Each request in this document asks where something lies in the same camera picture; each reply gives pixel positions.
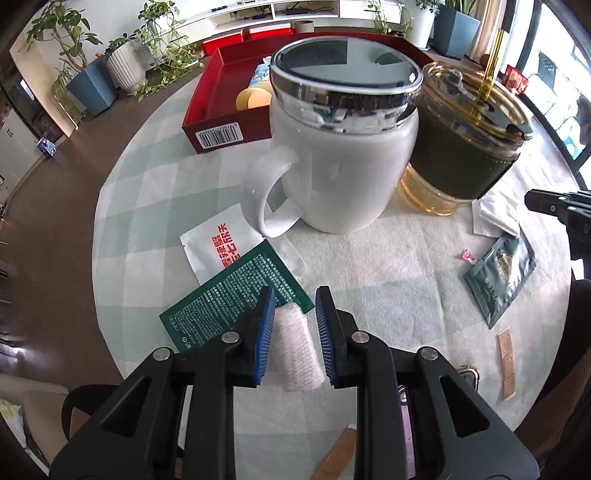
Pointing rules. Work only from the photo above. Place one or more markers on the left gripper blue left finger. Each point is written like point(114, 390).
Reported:
point(263, 319)

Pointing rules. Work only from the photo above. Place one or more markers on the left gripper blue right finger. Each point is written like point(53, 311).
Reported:
point(326, 320)

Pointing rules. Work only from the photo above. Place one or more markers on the white gauze roll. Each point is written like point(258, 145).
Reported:
point(294, 351)

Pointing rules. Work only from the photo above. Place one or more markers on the orange gourd makeup sponge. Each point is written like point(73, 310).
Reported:
point(252, 98)

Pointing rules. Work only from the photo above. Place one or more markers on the blue wet wipe packet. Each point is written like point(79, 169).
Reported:
point(261, 78)

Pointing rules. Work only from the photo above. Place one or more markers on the dark green sachet left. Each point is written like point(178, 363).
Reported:
point(214, 307)

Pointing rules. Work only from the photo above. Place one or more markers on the dark green sachet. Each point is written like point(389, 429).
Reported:
point(214, 307)
point(500, 275)

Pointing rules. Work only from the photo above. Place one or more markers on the white sachet red print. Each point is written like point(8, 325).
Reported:
point(218, 242)
point(497, 213)

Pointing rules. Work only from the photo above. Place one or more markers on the white sachet left red print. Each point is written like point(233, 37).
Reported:
point(218, 242)

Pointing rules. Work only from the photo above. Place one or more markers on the checkered pale green tablecloth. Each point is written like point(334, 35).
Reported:
point(402, 278)

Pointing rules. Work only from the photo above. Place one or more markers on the pink candy wrapper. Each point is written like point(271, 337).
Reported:
point(468, 256)

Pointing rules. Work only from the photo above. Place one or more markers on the amber glass cup green sleeve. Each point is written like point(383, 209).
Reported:
point(471, 132)

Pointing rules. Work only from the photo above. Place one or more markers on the tan adhesive bandage left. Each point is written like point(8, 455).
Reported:
point(334, 466)

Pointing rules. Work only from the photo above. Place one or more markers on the small red box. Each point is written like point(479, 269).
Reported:
point(515, 81)

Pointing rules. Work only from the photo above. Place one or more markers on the amber drinking straw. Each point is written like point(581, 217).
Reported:
point(489, 77)

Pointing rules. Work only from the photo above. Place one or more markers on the brown round ball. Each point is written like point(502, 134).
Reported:
point(484, 59)

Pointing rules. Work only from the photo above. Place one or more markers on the white ceramic mug chrome lid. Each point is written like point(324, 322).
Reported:
point(344, 121)

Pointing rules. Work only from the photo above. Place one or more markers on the plant in blue pot right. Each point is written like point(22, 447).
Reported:
point(455, 28)

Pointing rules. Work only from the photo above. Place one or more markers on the plant in blue pot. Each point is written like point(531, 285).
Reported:
point(455, 28)
point(88, 81)

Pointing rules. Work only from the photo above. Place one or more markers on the red shallow tray box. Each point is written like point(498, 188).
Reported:
point(212, 104)

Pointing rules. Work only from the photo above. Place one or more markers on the plant in white pot right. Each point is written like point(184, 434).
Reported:
point(415, 20)

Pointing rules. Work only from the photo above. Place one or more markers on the plant in white ribbed pot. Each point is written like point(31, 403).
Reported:
point(124, 64)

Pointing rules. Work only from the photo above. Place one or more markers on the plant in blue pot left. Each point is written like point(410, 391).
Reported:
point(88, 81)

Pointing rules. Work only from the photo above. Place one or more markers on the white tv console shelf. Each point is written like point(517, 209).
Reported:
point(199, 20)

